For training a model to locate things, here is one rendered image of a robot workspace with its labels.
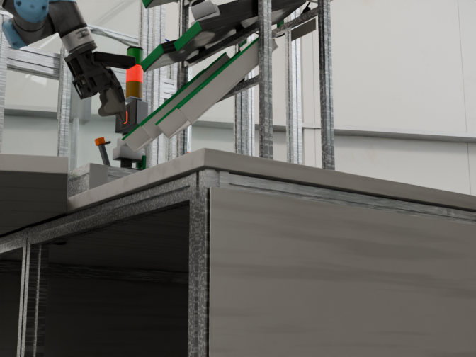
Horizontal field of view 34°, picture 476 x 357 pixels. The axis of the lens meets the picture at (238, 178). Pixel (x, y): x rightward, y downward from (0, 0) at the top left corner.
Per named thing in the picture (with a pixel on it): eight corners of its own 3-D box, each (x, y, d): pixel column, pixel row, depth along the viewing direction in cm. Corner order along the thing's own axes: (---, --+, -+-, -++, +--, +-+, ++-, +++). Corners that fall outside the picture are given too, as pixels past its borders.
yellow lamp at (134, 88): (130, 95, 221) (130, 79, 222) (122, 100, 225) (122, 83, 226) (145, 98, 224) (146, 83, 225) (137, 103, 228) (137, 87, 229)
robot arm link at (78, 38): (80, 32, 200) (93, 23, 193) (88, 49, 201) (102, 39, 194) (56, 42, 196) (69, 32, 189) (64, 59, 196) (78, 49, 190)
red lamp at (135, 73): (130, 78, 222) (131, 63, 223) (122, 83, 226) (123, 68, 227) (146, 82, 225) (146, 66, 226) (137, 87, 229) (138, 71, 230)
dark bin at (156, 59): (163, 54, 170) (150, 23, 170) (143, 72, 182) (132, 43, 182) (265, 24, 184) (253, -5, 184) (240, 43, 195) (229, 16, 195)
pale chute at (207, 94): (192, 124, 153) (178, 106, 152) (168, 139, 164) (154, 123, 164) (279, 46, 166) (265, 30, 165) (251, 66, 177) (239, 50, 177)
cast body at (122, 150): (120, 156, 194) (120, 129, 196) (111, 160, 198) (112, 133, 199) (149, 161, 199) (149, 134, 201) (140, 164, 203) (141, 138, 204)
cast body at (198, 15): (195, 35, 161) (183, 4, 162) (196, 40, 166) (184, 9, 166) (232, 20, 162) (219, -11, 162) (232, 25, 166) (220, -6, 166)
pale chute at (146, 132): (154, 140, 165) (140, 124, 164) (134, 154, 176) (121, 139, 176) (237, 66, 177) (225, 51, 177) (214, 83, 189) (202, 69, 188)
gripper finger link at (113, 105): (110, 129, 196) (93, 96, 195) (128, 120, 199) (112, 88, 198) (115, 127, 193) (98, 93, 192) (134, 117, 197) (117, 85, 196)
